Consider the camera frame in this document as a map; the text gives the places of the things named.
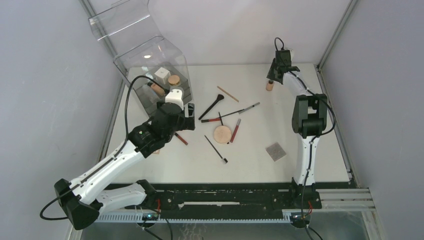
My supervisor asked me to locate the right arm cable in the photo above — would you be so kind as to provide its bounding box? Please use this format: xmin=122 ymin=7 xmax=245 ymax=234
xmin=273 ymin=37 xmax=337 ymax=240

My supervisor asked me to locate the red lip gloss tube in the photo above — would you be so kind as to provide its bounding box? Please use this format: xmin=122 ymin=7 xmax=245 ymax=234
xmin=229 ymin=118 xmax=241 ymax=143

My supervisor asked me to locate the clear small bottle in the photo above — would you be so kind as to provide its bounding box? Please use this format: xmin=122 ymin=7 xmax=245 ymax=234
xmin=142 ymin=84 xmax=160 ymax=104

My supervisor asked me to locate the black brow brush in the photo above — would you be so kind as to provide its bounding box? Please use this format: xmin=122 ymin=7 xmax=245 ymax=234
xmin=204 ymin=135 xmax=228 ymax=164

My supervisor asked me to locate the red black lip pencil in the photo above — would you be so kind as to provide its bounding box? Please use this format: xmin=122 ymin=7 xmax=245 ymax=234
xmin=201 ymin=117 xmax=220 ymax=123

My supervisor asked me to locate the clear acrylic organizer box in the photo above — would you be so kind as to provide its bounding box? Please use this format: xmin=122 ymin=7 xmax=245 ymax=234
xmin=89 ymin=0 xmax=193 ymax=116

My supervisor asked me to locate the black powder brush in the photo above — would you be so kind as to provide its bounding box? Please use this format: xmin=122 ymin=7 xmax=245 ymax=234
xmin=198 ymin=94 xmax=225 ymax=120

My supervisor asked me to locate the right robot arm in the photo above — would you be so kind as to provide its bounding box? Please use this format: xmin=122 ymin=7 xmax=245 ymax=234
xmin=267 ymin=49 xmax=327 ymax=209

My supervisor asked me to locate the round beige powder puff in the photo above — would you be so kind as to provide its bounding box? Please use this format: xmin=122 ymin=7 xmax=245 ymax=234
xmin=213 ymin=125 xmax=232 ymax=144

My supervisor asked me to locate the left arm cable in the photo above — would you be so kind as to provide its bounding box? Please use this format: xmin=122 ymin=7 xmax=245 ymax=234
xmin=39 ymin=75 xmax=167 ymax=221

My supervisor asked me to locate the white cube container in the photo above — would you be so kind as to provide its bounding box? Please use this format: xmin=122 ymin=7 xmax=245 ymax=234
xmin=154 ymin=67 xmax=171 ymax=85

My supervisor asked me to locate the small foundation bottle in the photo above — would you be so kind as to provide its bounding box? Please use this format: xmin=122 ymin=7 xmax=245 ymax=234
xmin=265 ymin=79 xmax=275 ymax=92

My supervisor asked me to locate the grey square sponge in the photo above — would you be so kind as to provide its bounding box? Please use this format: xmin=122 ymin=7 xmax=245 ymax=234
xmin=265 ymin=142 xmax=287 ymax=162

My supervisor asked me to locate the grey mascara wand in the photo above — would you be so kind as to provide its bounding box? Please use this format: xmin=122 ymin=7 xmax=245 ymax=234
xmin=238 ymin=102 xmax=260 ymax=114

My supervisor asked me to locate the orange lip gloss tube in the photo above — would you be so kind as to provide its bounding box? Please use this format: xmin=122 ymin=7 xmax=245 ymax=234
xmin=174 ymin=133 xmax=188 ymax=146

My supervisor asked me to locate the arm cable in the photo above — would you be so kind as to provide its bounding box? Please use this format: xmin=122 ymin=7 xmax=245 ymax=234
xmin=273 ymin=37 xmax=337 ymax=240
xmin=39 ymin=75 xmax=167 ymax=221

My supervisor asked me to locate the black mounting rail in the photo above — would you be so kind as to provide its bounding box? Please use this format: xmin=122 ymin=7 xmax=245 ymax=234
xmin=127 ymin=182 xmax=323 ymax=221

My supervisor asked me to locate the wooden stick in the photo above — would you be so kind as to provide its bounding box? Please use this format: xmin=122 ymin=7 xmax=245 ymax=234
xmin=217 ymin=86 xmax=240 ymax=103

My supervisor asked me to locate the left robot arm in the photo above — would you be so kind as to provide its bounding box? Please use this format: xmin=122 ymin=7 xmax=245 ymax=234
xmin=54 ymin=103 xmax=195 ymax=230

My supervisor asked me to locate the long thin black brush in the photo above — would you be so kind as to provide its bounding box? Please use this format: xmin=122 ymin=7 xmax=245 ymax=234
xmin=219 ymin=109 xmax=244 ymax=119

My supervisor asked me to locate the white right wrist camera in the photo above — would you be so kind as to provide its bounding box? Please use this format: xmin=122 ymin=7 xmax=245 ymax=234
xmin=287 ymin=48 xmax=295 ymax=61

